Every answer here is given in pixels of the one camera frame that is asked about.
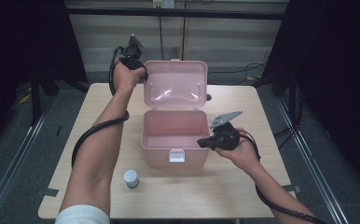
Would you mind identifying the white wall socket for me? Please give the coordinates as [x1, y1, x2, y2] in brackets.
[152, 0, 176, 9]

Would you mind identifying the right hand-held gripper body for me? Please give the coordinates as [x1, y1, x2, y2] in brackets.
[209, 110, 243, 152]

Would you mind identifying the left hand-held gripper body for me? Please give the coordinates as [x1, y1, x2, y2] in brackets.
[118, 33, 147, 71]

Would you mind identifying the white sleeve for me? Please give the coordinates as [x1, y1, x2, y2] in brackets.
[54, 203, 111, 224]

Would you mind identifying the metal floor rail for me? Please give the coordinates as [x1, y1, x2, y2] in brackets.
[275, 98, 352, 224]
[0, 92, 55, 224]

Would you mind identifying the black floor cable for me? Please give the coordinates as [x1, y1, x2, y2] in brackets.
[207, 61, 268, 86]

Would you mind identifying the person's left hand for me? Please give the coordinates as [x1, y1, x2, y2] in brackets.
[112, 60, 146, 96]

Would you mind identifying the black metal stand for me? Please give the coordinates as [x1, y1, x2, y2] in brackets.
[29, 69, 60, 127]

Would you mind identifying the small white-capped bottle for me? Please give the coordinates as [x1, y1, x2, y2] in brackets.
[123, 169, 140, 189]

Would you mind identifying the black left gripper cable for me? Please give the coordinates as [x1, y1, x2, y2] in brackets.
[71, 45, 131, 169]

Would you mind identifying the black horizontal bar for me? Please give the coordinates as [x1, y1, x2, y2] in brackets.
[65, 7, 285, 21]

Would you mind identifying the black curtain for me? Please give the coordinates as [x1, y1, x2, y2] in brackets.
[260, 0, 360, 190]
[0, 0, 89, 157]

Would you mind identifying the pink plastic storage box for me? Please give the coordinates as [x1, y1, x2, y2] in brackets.
[140, 59, 212, 171]

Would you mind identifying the black hanging wall cable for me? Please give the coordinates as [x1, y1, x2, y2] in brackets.
[157, 15, 166, 61]

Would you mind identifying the person's right hand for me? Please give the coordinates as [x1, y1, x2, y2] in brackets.
[215, 127, 262, 175]

